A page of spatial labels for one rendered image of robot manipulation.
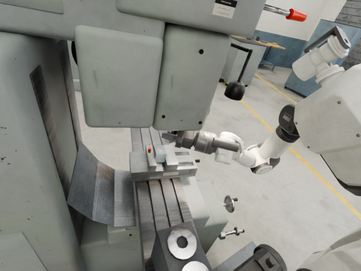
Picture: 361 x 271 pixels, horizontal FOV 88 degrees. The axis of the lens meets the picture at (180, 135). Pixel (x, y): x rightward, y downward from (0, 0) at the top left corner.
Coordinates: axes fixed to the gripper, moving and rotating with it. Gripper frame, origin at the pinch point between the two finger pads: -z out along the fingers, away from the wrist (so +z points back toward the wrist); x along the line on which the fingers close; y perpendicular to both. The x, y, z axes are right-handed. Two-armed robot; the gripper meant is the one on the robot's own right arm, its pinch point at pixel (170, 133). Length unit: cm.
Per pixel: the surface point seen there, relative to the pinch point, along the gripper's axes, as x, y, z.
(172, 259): 38.7, 14.3, 11.4
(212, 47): 7.9, -35.9, 7.2
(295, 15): 1, -46, 26
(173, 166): -5.0, 23.3, 4.0
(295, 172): -153, 125, 174
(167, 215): 14.8, 33.8, 7.5
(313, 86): -505, 87, 321
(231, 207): -18, 61, 49
